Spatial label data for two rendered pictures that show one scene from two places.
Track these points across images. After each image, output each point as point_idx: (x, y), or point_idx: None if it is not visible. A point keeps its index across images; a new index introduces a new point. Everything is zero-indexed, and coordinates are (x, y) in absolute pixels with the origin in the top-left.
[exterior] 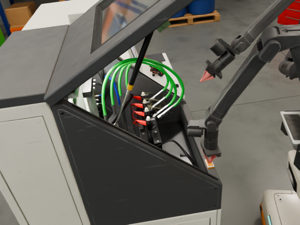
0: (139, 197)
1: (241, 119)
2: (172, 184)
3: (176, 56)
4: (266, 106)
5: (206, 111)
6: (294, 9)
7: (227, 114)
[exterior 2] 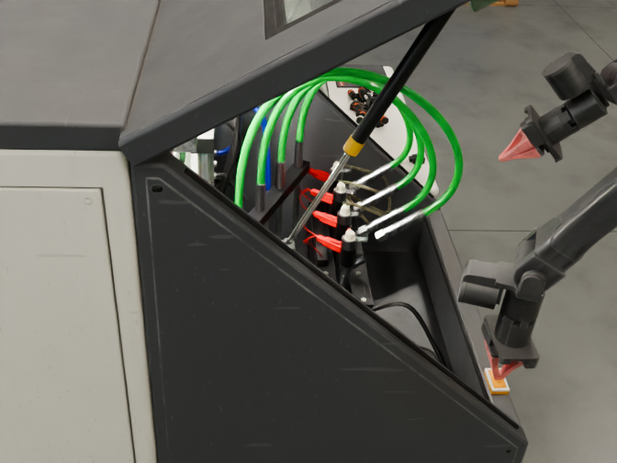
0: (305, 444)
1: None
2: (399, 422)
3: None
4: (614, 247)
5: (521, 244)
6: None
7: (510, 252)
